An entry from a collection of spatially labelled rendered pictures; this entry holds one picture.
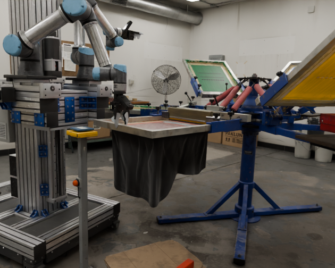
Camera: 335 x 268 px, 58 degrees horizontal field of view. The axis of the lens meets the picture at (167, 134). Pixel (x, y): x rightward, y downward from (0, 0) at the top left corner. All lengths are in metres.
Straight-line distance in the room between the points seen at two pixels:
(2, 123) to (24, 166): 0.36
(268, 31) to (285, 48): 0.51
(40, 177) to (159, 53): 5.16
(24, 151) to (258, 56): 5.21
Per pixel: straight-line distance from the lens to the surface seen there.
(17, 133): 2.52
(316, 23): 6.26
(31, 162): 2.44
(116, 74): 1.76
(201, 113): 2.07
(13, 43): 1.96
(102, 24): 2.53
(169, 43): 7.33
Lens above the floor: 1.23
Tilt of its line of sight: 9 degrees down
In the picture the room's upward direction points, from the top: 2 degrees clockwise
